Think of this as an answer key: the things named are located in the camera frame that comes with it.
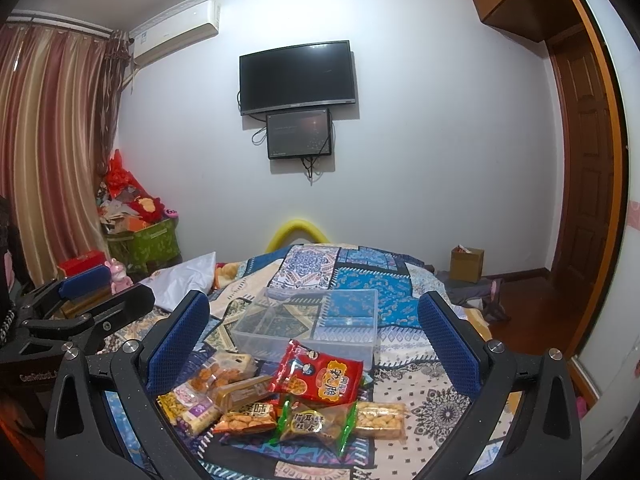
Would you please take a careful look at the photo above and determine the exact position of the purple label coconut roll pack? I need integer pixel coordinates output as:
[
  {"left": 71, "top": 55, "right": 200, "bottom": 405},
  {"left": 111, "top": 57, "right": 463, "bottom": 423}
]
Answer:
[{"left": 156, "top": 382, "right": 221, "bottom": 438}]

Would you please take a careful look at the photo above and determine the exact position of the fried dough ball pack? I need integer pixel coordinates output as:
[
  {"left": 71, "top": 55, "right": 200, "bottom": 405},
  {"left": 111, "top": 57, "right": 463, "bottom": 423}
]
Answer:
[{"left": 188, "top": 351, "right": 257, "bottom": 393}]

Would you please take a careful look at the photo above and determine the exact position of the gold biscuit pack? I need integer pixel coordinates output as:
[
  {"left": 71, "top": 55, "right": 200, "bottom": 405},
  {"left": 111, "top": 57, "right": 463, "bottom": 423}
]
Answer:
[{"left": 207, "top": 375, "right": 272, "bottom": 413}]

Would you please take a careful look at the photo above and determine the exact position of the orange crispy snack bag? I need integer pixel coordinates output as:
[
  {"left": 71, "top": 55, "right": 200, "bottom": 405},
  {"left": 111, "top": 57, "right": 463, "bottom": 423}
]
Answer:
[{"left": 213, "top": 402, "right": 278, "bottom": 436}]

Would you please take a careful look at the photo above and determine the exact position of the red snack bag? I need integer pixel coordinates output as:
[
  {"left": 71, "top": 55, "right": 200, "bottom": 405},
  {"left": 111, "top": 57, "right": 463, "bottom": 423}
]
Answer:
[{"left": 270, "top": 339, "right": 363, "bottom": 405}]

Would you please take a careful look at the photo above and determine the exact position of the green-ended candy snack pack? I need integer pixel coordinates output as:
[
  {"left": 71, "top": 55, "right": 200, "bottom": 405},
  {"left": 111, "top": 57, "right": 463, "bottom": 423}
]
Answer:
[{"left": 269, "top": 396, "right": 357, "bottom": 457}]

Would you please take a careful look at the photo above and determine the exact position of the peanut brittle bar pack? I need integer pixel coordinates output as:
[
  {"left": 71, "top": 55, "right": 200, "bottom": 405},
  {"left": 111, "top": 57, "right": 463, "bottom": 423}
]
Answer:
[{"left": 352, "top": 401, "right": 407, "bottom": 441}]

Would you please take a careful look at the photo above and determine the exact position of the pink piggy figurine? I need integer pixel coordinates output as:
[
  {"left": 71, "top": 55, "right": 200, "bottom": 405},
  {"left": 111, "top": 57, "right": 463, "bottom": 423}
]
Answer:
[{"left": 104, "top": 258, "right": 134, "bottom": 295}]

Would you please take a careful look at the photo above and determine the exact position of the red gift box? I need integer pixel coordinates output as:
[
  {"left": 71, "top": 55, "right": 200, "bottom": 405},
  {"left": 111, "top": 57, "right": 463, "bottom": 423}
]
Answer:
[{"left": 58, "top": 250, "right": 106, "bottom": 278}]

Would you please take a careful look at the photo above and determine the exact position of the white pillow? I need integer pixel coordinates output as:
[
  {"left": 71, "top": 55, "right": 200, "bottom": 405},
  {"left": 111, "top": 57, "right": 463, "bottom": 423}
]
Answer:
[{"left": 141, "top": 252, "right": 216, "bottom": 312}]

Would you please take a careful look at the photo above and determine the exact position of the green storage box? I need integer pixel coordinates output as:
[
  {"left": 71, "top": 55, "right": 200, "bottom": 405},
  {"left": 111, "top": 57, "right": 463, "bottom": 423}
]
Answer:
[{"left": 106, "top": 219, "right": 181, "bottom": 273}]

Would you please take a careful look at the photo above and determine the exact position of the small cardboard box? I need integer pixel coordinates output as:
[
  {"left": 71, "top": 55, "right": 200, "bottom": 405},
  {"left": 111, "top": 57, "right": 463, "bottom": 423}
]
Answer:
[{"left": 449, "top": 245, "right": 485, "bottom": 283}]

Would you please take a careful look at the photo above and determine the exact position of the patchwork patterned bed quilt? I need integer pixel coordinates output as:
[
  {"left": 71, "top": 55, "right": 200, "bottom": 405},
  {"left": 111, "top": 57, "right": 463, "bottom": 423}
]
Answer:
[{"left": 152, "top": 244, "right": 480, "bottom": 479}]

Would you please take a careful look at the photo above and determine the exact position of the yellow foam bed guard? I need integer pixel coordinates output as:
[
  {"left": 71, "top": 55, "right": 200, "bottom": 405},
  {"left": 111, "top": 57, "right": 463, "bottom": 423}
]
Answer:
[{"left": 266, "top": 218, "right": 329, "bottom": 252}]

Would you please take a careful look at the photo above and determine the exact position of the striped red curtain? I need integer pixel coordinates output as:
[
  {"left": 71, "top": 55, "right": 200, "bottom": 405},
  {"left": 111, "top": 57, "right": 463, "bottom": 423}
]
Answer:
[{"left": 1, "top": 23, "right": 130, "bottom": 284}]

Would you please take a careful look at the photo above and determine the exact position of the clear plastic storage bin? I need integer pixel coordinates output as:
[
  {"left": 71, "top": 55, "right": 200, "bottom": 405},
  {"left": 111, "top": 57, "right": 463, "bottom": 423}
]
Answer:
[{"left": 230, "top": 288, "right": 378, "bottom": 370}]

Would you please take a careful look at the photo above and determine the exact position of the brown wooden door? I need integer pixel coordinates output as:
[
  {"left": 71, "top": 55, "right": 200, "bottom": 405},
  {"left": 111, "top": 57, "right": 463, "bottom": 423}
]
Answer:
[{"left": 547, "top": 25, "right": 626, "bottom": 356}]

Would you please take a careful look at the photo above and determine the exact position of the white air conditioner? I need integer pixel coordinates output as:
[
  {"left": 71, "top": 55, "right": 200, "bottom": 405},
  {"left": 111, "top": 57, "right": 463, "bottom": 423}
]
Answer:
[{"left": 132, "top": 0, "right": 220, "bottom": 67}]

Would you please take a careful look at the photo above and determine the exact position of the small wall monitor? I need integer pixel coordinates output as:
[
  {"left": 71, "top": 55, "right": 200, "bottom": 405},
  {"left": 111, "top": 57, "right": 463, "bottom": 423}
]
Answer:
[{"left": 266, "top": 108, "right": 333, "bottom": 160}]

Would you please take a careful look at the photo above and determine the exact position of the large wall television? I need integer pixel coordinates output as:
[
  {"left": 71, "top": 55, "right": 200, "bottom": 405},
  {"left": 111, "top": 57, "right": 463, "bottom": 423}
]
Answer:
[{"left": 239, "top": 40, "right": 357, "bottom": 115}]

